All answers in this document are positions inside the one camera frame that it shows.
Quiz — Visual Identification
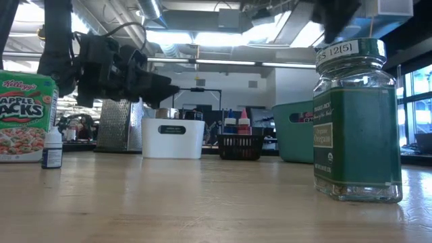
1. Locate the long ceiling light strip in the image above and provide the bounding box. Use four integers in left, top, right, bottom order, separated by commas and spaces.
146, 57, 317, 70

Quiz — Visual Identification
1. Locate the grey ceiling box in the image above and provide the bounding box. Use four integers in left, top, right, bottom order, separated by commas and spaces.
217, 8, 241, 28

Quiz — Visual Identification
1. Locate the small white-capped dropper bottle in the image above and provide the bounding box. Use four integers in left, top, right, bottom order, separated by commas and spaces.
41, 126, 64, 169

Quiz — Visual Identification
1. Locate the pink-tipped squeeze bottle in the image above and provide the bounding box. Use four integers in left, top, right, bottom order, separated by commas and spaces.
238, 107, 251, 136

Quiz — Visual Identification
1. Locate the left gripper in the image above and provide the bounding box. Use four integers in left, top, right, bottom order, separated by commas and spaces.
74, 32, 180, 109

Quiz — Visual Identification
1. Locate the silver spiral ventilation duct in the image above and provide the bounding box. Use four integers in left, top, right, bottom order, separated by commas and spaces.
136, 0, 163, 20

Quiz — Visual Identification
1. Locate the left gripper black cable loop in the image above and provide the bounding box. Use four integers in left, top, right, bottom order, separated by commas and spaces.
101, 22, 149, 51

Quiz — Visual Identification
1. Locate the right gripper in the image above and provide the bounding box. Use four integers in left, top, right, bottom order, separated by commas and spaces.
310, 0, 362, 44

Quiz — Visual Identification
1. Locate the white rectangular ceiling duct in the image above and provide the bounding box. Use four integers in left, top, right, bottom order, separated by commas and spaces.
337, 0, 414, 38

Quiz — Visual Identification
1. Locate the blue-tipped squeeze bottle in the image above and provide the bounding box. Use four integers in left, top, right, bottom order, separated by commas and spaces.
224, 108, 237, 135

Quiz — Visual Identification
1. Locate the distant black workbench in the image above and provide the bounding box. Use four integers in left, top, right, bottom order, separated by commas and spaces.
55, 113, 99, 152

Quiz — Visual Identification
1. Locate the black-framed window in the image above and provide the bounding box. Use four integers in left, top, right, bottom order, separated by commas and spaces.
396, 63, 432, 158

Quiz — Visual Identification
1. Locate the black slotted plastic basket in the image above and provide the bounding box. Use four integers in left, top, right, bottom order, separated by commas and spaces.
217, 134, 265, 161

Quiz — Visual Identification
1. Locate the black tubular stand frame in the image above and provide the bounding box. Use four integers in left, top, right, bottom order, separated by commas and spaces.
171, 86, 223, 112

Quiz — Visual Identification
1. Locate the metal box grater black handle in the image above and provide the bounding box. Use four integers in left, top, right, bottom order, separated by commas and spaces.
93, 99, 144, 153

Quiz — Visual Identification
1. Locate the teal plastic bin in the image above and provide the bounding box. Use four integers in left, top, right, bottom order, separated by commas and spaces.
271, 100, 315, 165

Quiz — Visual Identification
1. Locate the green Apple Jacks cereal box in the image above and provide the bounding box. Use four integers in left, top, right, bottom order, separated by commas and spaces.
0, 70, 60, 163

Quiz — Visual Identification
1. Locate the white plastic bin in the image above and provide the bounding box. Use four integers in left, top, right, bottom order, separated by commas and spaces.
140, 117, 206, 160

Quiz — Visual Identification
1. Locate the green-lidded oregano glass jar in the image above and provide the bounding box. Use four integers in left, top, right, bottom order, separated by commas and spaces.
312, 37, 403, 204

